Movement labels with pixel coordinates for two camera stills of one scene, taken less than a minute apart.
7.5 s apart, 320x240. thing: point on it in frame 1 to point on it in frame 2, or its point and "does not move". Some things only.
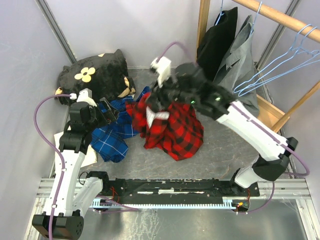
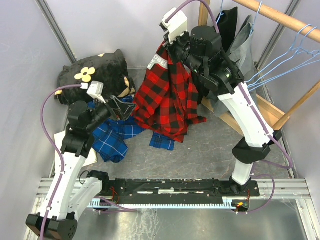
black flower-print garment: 105,74 does not move
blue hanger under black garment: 221,14 does not move
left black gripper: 107,117 to 125,109
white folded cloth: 90,157 does not move
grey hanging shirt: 238,72 does not move
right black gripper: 157,98 to 171,47
